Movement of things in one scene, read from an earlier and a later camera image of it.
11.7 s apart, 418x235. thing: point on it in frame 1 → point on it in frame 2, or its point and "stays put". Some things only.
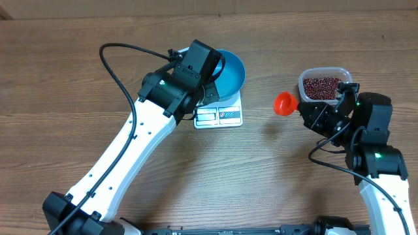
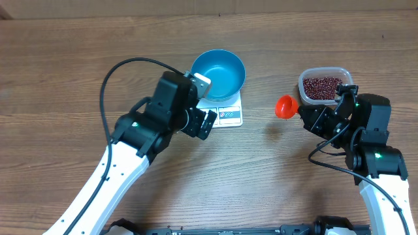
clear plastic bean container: (319, 85) stays put
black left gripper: (212, 93) → (200, 118)
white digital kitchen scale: (219, 113) stays put
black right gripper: (313, 115) stays put
